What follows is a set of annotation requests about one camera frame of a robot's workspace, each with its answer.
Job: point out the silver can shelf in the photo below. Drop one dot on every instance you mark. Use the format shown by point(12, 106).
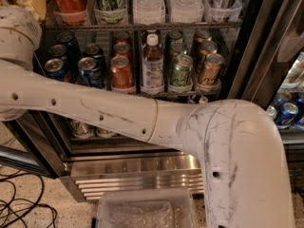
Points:
point(221, 11)
point(81, 130)
point(103, 133)

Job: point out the clear water bottle left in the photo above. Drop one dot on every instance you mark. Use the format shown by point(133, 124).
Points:
point(148, 12)

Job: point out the green can middle shelf front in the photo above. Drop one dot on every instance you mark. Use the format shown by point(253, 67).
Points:
point(180, 79)

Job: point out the stainless steel fridge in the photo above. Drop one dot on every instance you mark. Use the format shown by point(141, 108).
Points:
point(267, 34)

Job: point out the silver can bottom shelf left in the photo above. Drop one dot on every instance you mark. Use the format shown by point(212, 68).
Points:
point(81, 130)

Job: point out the blue pepsi can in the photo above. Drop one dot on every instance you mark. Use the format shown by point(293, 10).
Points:
point(92, 72)
point(57, 69)

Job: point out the clear water bottle right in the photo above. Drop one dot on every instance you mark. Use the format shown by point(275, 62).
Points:
point(184, 11)

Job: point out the blue Pepsi can right fridge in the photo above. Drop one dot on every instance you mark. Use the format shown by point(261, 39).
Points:
point(285, 115)

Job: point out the red soda can front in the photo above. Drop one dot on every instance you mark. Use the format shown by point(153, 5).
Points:
point(122, 75)

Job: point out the gold can middle shelf front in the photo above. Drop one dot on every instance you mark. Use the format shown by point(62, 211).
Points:
point(209, 71)

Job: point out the blue Pepsi can front left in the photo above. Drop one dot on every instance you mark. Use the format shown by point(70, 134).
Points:
point(57, 69)

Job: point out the clear water bottle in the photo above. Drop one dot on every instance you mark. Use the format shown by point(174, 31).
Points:
point(184, 11)
point(148, 12)

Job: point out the silver can top shelf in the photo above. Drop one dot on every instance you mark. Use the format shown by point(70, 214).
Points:
point(221, 11)

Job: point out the green can shelf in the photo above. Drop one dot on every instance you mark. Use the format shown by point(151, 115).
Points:
point(180, 79)
point(111, 11)

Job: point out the red Coca-Cola can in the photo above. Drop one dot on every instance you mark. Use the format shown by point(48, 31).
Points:
point(70, 12)

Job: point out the clear plastic bin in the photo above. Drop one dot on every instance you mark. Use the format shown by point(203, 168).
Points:
point(161, 208)

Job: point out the green can top shelf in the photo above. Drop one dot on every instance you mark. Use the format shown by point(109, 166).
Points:
point(111, 11)

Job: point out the brown tea bottle white cap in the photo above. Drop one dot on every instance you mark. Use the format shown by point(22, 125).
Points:
point(152, 66)

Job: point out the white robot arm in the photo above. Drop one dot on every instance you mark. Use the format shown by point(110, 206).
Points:
point(243, 163)

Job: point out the tilted bottle bottom shelf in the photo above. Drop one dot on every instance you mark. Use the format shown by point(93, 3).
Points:
point(198, 99)

